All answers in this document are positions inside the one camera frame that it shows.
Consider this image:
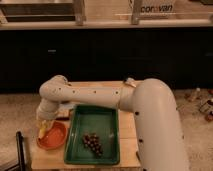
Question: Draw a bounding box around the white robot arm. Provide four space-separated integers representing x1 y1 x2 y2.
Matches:
36 75 190 171

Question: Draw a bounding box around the dark cabinet counter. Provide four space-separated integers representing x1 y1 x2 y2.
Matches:
0 22 213 93

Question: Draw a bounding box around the red bowl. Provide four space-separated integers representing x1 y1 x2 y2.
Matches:
37 121 67 150

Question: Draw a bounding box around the white cardboard box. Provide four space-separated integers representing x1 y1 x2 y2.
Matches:
128 0 176 19

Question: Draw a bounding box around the green plastic tray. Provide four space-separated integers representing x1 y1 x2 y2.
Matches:
64 105 120 165

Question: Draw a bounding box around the black chair back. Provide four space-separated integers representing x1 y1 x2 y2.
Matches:
0 131 26 171

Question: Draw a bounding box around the dark grape bunch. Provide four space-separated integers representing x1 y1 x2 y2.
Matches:
82 133 103 157

